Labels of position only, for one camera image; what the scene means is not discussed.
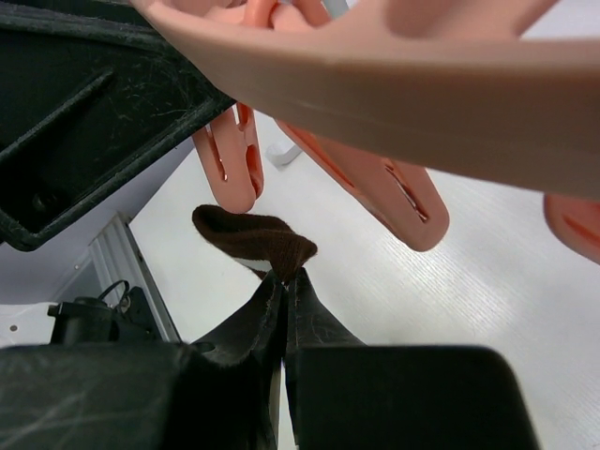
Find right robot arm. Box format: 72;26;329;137
1;270;539;449

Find mustard brown striped sock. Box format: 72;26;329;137
191;204;318;283

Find aluminium mounting rail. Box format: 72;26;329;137
88;214;181;342

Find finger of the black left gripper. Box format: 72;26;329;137
1;1;233;251

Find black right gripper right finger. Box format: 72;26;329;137
284;271;539;449

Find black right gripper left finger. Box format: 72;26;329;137
1;275;282;449

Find pink round clip hanger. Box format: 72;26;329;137
134;1;599;261

